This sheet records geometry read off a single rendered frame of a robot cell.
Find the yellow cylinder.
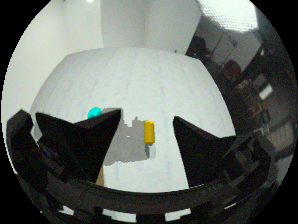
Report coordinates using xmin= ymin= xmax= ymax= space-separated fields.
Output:
xmin=144 ymin=120 xmax=154 ymax=143

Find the cyan circle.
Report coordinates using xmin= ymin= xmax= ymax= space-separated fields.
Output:
xmin=88 ymin=107 xmax=102 ymax=119

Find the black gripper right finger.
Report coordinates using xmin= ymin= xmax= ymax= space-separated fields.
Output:
xmin=173 ymin=115 xmax=251 ymax=188

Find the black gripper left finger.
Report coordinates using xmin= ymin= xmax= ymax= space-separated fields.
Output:
xmin=36 ymin=109 xmax=121 ymax=184

